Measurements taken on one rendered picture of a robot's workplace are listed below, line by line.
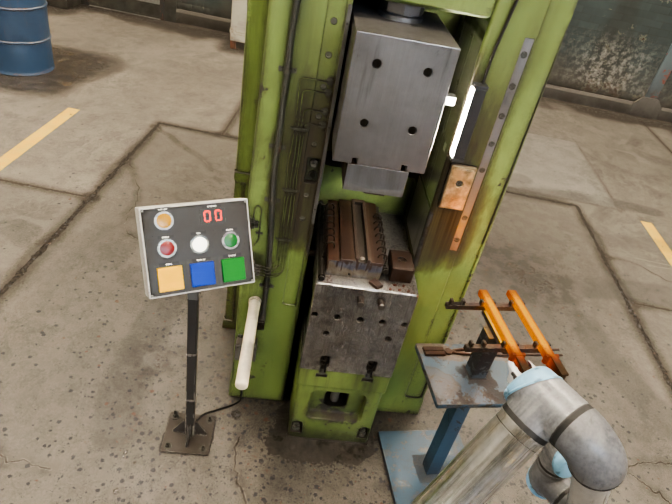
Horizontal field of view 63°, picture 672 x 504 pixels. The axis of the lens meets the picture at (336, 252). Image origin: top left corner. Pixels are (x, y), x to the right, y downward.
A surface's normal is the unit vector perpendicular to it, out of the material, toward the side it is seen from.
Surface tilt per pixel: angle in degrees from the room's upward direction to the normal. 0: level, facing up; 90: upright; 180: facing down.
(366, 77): 90
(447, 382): 0
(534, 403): 53
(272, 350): 90
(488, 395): 0
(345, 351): 90
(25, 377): 0
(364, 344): 90
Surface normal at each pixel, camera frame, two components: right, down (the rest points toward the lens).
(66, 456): 0.17, -0.80
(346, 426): 0.01, 0.58
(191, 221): 0.45, 0.11
